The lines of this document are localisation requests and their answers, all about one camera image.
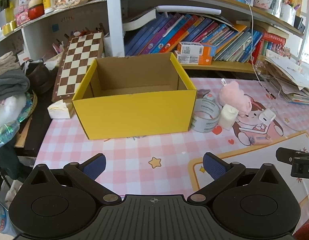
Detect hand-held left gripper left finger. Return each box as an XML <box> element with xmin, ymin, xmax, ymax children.
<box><xmin>27</xmin><ymin>153</ymin><xmax>122</xmax><ymax>205</ymax></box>

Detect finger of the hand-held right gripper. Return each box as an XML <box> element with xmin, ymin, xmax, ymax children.
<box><xmin>276</xmin><ymin>147</ymin><xmax>309</xmax><ymax>178</ymax></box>

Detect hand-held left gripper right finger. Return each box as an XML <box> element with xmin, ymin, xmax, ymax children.
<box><xmin>187</xmin><ymin>152</ymin><xmax>286</xmax><ymax>205</ymax></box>

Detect clear tape roll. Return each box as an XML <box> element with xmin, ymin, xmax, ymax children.
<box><xmin>190</xmin><ymin>98</ymin><xmax>222</xmax><ymax>133</ymax></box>

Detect white charger plug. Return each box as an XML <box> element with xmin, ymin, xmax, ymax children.
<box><xmin>259</xmin><ymin>108</ymin><xmax>276</xmax><ymax>123</ymax></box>

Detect white pillar candle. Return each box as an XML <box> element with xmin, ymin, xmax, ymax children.
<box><xmin>218</xmin><ymin>104</ymin><xmax>239</xmax><ymax>130</ymax></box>

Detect yellow cardboard box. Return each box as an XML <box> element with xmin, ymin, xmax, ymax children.
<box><xmin>72</xmin><ymin>52</ymin><xmax>197</xmax><ymax>140</ymax></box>

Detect pink plush pig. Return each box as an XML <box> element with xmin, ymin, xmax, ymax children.
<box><xmin>218</xmin><ymin>78</ymin><xmax>252</xmax><ymax>117</ymax></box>

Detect small pink stick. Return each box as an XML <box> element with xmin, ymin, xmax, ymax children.
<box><xmin>249</xmin><ymin>135</ymin><xmax>273</xmax><ymax>145</ymax></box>

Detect pink printed desk mat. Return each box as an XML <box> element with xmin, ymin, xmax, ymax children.
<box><xmin>33</xmin><ymin>77</ymin><xmax>309</xmax><ymax>230</ymax></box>

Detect black pen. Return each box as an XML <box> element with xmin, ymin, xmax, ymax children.
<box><xmin>263</xmin><ymin>86</ymin><xmax>276</xmax><ymax>99</ymax></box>

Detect white paper box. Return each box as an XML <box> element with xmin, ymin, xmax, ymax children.
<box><xmin>47</xmin><ymin>99</ymin><xmax>75</xmax><ymax>119</ymax></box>

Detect stack of papers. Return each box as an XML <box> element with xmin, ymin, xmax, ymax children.
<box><xmin>263</xmin><ymin>49</ymin><xmax>309</xmax><ymax>105</ymax></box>

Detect small grey purple toy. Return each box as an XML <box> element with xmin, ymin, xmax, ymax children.
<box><xmin>196</xmin><ymin>89</ymin><xmax>215</xmax><ymax>100</ymax></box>

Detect red cloth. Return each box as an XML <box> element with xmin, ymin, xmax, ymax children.
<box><xmin>293</xmin><ymin>224</ymin><xmax>309</xmax><ymax>240</ymax></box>

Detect yellow band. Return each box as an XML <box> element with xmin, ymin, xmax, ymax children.
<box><xmin>28</xmin><ymin>91</ymin><xmax>38</xmax><ymax>115</ymax></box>

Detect white fluffy cloth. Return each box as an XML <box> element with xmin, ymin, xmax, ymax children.
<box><xmin>0</xmin><ymin>96</ymin><xmax>27</xmax><ymax>128</ymax></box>

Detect wooden chessboard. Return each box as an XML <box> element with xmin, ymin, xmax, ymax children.
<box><xmin>52</xmin><ymin>31</ymin><xmax>105</xmax><ymax>103</ymax></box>

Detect brown bag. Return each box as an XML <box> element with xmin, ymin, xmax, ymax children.
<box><xmin>26</xmin><ymin>60</ymin><xmax>54</xmax><ymax>94</ymax></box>

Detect plastic water bottle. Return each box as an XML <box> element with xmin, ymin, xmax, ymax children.
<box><xmin>0</xmin><ymin>201</ymin><xmax>17</xmax><ymax>237</ymax></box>

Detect orange white carton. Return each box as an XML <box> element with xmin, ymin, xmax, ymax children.
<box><xmin>174</xmin><ymin>51</ymin><xmax>213</xmax><ymax>66</ymax></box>
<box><xmin>177</xmin><ymin>42</ymin><xmax>216</xmax><ymax>57</ymax></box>

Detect grey folded cloth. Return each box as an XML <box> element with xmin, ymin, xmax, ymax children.
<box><xmin>0</xmin><ymin>69</ymin><xmax>31</xmax><ymax>104</ymax></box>

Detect white cup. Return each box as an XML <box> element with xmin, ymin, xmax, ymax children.
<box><xmin>281</xmin><ymin>2</ymin><xmax>296</xmax><ymax>25</ymax></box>

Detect beige folded cloth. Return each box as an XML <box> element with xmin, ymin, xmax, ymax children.
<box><xmin>0</xmin><ymin>51</ymin><xmax>20</xmax><ymax>75</ymax></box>

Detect row of colourful books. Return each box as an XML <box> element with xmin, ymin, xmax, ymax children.
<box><xmin>125</xmin><ymin>12</ymin><xmax>287</xmax><ymax>65</ymax></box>

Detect white wooden bookshelf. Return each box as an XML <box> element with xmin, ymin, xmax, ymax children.
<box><xmin>0</xmin><ymin>0</ymin><xmax>309</xmax><ymax>75</ymax></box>

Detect pink patterned pen holder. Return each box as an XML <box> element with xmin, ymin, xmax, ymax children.
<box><xmin>253</xmin><ymin>0</ymin><xmax>275</xmax><ymax>13</ymax></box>

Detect white lamp bar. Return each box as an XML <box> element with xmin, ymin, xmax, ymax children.
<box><xmin>156</xmin><ymin>5</ymin><xmax>222</xmax><ymax>15</ymax></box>

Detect yellow tape rolls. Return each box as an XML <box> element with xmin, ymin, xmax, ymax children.
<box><xmin>2</xmin><ymin>20</ymin><xmax>17</xmax><ymax>35</ymax></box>

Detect red round doll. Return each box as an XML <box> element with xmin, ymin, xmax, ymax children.
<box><xmin>28</xmin><ymin>0</ymin><xmax>45</xmax><ymax>20</ymax></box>

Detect white cable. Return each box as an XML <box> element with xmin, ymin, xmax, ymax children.
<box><xmin>229</xmin><ymin>0</ymin><xmax>266</xmax><ymax>82</ymax></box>

